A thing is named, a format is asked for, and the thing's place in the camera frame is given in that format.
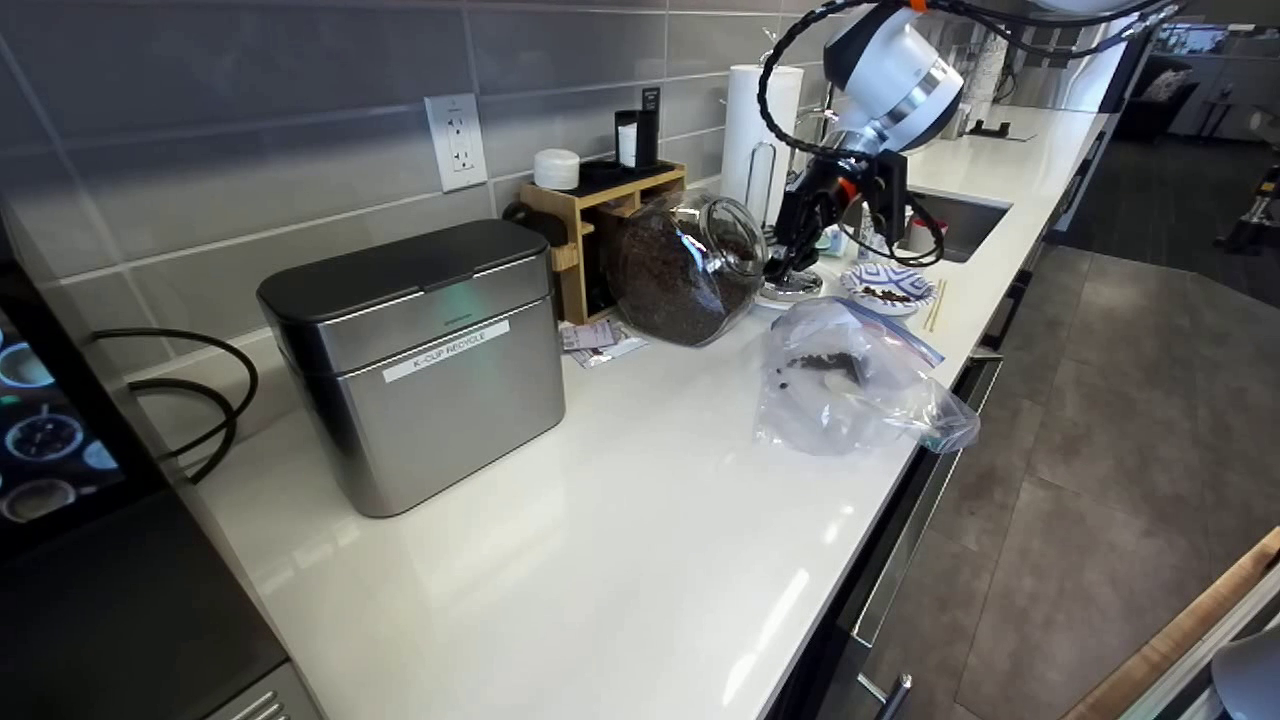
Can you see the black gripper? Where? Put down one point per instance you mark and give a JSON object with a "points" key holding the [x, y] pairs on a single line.
{"points": [[830, 187]]}

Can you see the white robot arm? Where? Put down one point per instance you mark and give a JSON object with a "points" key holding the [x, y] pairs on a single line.
{"points": [[904, 74]]}

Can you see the coffee beans inside bag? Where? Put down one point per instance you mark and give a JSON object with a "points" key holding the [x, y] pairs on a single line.
{"points": [[822, 364]]}

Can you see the glass jar of coffee beans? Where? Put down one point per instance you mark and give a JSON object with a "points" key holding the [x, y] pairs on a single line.
{"points": [[681, 282]]}

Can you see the clear zip plastic bag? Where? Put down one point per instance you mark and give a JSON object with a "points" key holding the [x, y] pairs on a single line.
{"points": [[852, 400]]}

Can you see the black container on rack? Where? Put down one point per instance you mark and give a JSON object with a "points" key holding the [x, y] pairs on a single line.
{"points": [[640, 132]]}

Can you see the black coffee machine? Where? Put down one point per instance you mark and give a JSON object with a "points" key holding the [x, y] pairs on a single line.
{"points": [[83, 575]]}

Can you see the tipped patterned paper cup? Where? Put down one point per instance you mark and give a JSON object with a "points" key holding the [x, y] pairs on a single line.
{"points": [[835, 240]]}

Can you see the large blue patterned paper bowl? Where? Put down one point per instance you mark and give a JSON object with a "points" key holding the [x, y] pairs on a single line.
{"points": [[890, 290]]}

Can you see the white paper towel roll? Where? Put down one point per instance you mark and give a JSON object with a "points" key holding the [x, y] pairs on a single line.
{"points": [[752, 132]]}

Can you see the sink basin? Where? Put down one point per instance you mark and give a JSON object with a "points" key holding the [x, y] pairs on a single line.
{"points": [[961, 227]]}

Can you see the wooden rack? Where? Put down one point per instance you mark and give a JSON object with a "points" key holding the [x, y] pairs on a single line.
{"points": [[586, 214]]}

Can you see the small sachets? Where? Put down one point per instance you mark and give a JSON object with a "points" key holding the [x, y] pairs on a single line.
{"points": [[598, 342]]}

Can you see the small white jar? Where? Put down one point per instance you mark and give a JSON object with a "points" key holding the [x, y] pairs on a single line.
{"points": [[557, 169]]}

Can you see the dark cabinet front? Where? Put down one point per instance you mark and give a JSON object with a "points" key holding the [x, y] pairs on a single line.
{"points": [[892, 584]]}

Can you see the stainless steel bin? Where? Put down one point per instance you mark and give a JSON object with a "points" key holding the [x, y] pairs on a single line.
{"points": [[427, 373]]}

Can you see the wooden board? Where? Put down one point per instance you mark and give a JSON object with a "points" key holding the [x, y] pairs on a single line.
{"points": [[1175, 625]]}

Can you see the patterned pod box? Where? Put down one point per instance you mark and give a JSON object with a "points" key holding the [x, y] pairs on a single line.
{"points": [[45, 425]]}

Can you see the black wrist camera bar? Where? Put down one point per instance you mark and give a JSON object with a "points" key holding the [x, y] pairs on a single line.
{"points": [[881, 187]]}

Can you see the white wall outlet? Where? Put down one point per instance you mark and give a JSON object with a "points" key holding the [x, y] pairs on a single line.
{"points": [[456, 140]]}

